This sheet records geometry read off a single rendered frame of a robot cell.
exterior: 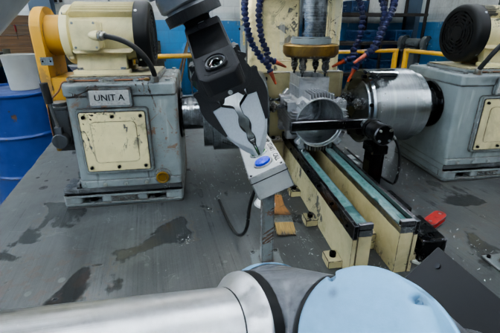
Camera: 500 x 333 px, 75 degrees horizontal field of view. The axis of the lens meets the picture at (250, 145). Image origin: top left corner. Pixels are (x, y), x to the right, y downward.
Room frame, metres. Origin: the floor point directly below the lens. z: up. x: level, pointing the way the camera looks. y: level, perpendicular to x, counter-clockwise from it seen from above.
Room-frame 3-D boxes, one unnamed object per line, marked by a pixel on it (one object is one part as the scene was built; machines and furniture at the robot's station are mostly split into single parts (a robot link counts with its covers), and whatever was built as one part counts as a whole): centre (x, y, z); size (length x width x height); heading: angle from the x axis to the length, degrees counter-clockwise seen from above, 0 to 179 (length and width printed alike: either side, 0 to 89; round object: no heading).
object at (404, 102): (1.11, -0.49, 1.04); 0.41 x 0.25 x 0.25; 98
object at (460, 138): (1.16, -0.79, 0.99); 0.35 x 0.31 x 0.37; 98
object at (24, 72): (2.36, 1.64, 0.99); 0.24 x 0.22 x 0.24; 107
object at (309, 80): (1.11, -0.20, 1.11); 0.12 x 0.11 x 0.07; 8
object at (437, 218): (0.75, -0.50, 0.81); 0.09 x 0.03 x 0.02; 128
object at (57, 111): (0.87, 0.51, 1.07); 0.08 x 0.07 x 0.20; 8
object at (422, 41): (5.90, -2.84, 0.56); 0.46 x 0.36 x 1.13; 37
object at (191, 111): (1.03, 0.10, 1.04); 0.37 x 0.25 x 0.25; 98
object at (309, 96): (1.07, -0.20, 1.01); 0.20 x 0.19 x 0.19; 8
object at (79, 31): (0.95, 0.42, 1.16); 0.33 x 0.26 x 0.42; 98
